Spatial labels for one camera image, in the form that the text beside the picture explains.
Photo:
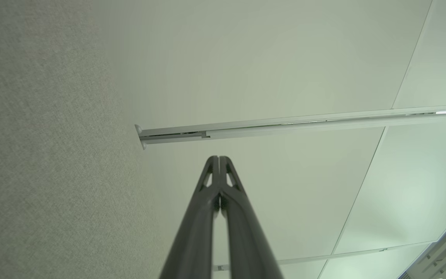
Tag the grey partition post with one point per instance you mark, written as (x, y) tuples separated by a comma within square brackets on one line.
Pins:
[(285, 126)]

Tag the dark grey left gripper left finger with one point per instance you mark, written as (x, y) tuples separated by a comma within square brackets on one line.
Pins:
[(196, 232)]

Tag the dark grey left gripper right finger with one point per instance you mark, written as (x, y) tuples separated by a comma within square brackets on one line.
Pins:
[(246, 240)]

